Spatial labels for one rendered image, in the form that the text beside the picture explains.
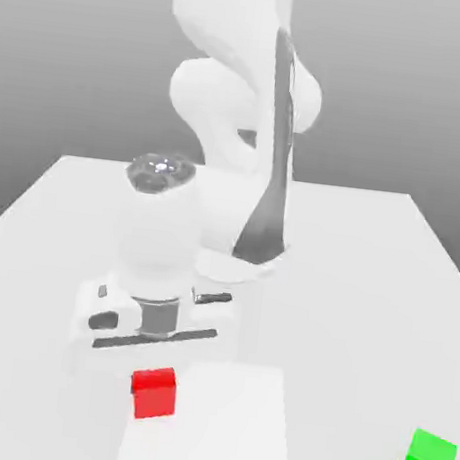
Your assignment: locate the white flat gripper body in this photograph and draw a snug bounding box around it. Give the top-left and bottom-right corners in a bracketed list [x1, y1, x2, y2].
[62, 307, 240, 396]

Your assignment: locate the small red cube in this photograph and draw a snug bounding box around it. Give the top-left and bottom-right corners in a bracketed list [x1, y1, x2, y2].
[126, 362, 181, 425]

